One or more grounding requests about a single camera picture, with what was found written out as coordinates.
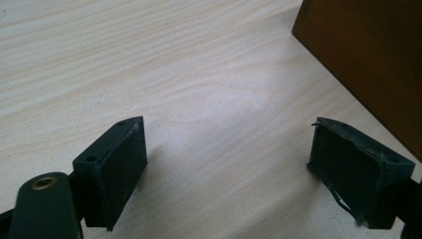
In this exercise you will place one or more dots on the brown wooden compartment box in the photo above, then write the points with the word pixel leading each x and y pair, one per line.
pixel 365 49

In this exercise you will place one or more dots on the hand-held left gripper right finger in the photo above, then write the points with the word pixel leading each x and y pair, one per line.
pixel 355 169

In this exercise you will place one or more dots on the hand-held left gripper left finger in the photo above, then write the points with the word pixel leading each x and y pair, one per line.
pixel 109 172

